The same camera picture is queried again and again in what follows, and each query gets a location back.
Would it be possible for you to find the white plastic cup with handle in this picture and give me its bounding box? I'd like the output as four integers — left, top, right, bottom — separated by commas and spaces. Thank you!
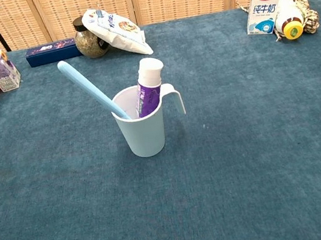
108, 77, 193, 162

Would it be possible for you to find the purple white toothpaste tube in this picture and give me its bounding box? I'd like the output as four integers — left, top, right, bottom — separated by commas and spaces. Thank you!
128, 55, 172, 119

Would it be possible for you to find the light blue toothbrush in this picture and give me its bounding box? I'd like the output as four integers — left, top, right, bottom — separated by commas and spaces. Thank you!
56, 51, 132, 131

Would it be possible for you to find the white milk carton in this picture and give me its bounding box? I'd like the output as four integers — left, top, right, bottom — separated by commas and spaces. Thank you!
241, 0, 297, 39

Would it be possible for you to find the small purple white box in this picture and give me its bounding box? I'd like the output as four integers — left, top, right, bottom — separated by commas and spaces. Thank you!
0, 46, 24, 93

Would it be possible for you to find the blue table cloth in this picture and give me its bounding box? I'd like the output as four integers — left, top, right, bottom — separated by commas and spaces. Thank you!
0, 0, 321, 240

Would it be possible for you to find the white printed snack bag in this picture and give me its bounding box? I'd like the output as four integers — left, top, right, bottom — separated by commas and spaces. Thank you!
79, 0, 154, 66

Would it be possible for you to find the glass jar with black lid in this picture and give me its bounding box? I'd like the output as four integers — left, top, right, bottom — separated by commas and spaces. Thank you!
71, 12, 112, 61

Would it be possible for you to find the dark blue long box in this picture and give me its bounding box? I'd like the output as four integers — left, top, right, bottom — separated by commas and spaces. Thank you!
24, 36, 83, 69

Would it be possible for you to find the white bottle with yellow cap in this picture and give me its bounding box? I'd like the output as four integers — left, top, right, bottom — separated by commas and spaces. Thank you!
269, 0, 308, 43

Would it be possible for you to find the beige braided rope bundle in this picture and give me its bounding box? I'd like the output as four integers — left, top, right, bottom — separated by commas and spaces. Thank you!
235, 0, 321, 48

